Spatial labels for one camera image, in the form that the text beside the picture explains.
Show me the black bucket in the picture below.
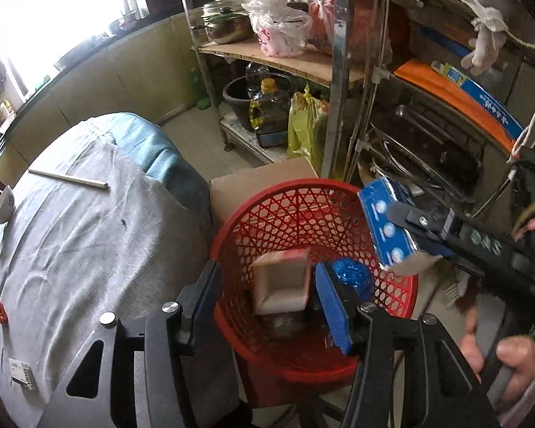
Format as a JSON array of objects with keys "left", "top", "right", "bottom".
[{"left": 222, "top": 72, "right": 295, "bottom": 133}]

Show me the metal storage rack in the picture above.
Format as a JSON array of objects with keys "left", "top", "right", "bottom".
[{"left": 177, "top": 0, "right": 535, "bottom": 250}]

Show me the white glove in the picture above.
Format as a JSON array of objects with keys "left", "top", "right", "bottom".
[{"left": 457, "top": 0, "right": 511, "bottom": 76}]

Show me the orange board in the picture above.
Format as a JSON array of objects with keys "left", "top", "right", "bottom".
[{"left": 393, "top": 59, "right": 518, "bottom": 152}]

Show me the red plastic bag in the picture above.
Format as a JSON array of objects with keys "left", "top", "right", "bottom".
[{"left": 307, "top": 0, "right": 384, "bottom": 64}]

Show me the cooking oil bottle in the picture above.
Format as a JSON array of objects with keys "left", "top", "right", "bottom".
[{"left": 249, "top": 78, "right": 292, "bottom": 148}]

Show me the thin white stick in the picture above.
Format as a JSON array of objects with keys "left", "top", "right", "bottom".
[{"left": 28, "top": 168, "right": 109, "bottom": 189}]

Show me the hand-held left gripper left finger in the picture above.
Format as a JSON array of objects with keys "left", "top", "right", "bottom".
[{"left": 38, "top": 259, "right": 224, "bottom": 428}]

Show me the grey tablecloth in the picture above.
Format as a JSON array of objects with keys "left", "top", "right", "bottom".
[{"left": 0, "top": 118, "right": 250, "bottom": 428}]

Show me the blue and yellow flat box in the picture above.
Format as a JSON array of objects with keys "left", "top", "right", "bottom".
[{"left": 430, "top": 60, "right": 524, "bottom": 137}]

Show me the white bowl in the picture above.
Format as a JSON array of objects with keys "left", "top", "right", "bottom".
[{"left": 0, "top": 187, "right": 15, "bottom": 224}]

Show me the dark wrapper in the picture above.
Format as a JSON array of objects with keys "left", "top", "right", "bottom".
[{"left": 267, "top": 312, "right": 310, "bottom": 340}]

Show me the yellow plastic bag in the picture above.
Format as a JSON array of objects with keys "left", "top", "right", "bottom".
[{"left": 286, "top": 87, "right": 331, "bottom": 174}]

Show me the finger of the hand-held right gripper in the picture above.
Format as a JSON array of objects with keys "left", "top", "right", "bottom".
[{"left": 387, "top": 200, "right": 458, "bottom": 259}]

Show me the clear plastic bottle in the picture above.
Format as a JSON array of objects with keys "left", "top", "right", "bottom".
[{"left": 245, "top": 62, "right": 270, "bottom": 86}]

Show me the person's right hand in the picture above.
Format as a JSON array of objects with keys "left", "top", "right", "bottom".
[{"left": 460, "top": 305, "right": 535, "bottom": 407}]

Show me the blue box with white circles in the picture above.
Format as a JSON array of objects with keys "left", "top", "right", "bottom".
[{"left": 357, "top": 176, "right": 434, "bottom": 274}]

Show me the green bottle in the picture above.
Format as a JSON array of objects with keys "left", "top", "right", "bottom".
[{"left": 189, "top": 68, "right": 210, "bottom": 111}]

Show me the blue plastic bag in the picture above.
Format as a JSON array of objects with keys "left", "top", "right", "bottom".
[{"left": 332, "top": 259, "right": 374, "bottom": 299}]

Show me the white and pink plastic bag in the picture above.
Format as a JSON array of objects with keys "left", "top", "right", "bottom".
[{"left": 241, "top": 0, "right": 314, "bottom": 58}]

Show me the steel wire basket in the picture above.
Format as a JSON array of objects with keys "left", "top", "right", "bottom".
[{"left": 366, "top": 102, "right": 486, "bottom": 208}]

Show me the steel pot with glass lid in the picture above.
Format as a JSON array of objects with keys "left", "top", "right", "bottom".
[{"left": 192, "top": 0, "right": 255, "bottom": 45}]

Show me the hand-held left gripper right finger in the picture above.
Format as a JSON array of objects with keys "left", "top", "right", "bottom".
[{"left": 314, "top": 261, "right": 495, "bottom": 428}]

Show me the red plastic basket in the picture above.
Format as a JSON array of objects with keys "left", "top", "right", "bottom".
[{"left": 209, "top": 179, "right": 420, "bottom": 382}]

